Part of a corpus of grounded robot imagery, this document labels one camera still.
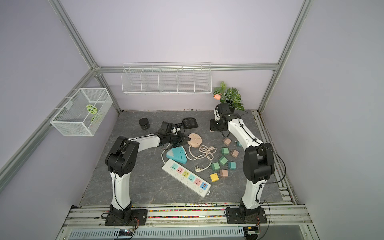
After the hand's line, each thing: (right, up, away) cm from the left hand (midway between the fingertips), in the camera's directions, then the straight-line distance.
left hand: (190, 141), depth 95 cm
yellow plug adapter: (+14, -20, -11) cm, 26 cm away
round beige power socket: (+3, 0, +3) cm, 4 cm away
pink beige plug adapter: (+25, -1, +5) cm, 26 cm away
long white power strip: (0, -21, -12) cm, 24 cm away
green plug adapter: (+16, -15, -6) cm, 22 cm away
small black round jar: (-35, +12, +13) cm, 39 cm away
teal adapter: (+26, -14, -6) cm, 30 cm away
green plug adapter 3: (+20, -12, -4) cm, 24 cm away
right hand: (+14, +10, -3) cm, 17 cm away
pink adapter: (+20, -18, -9) cm, 28 cm away
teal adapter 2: (+33, -3, +4) cm, 33 cm away
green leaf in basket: (-52, +18, -16) cm, 57 cm away
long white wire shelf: (-16, +42, +4) cm, 45 cm away
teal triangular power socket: (-8, -8, -2) cm, 12 cm away
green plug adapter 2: (+23, -6, +1) cm, 23 cm away
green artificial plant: (+25, +28, -7) cm, 38 cm away
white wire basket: (-60, +15, -14) cm, 63 cm away
